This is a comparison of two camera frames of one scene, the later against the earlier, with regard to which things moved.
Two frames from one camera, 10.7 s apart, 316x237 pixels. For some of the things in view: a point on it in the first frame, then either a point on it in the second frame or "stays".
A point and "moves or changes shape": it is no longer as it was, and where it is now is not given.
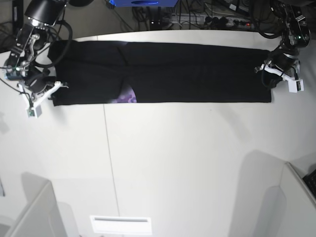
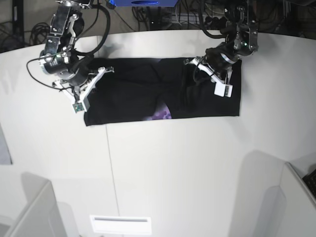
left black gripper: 37,81 to 66,65
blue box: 143,3 stays
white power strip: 208,19 stays
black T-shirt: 101,72 moves or changes shape
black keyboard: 310,179 stays
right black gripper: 285,60 to 219,59
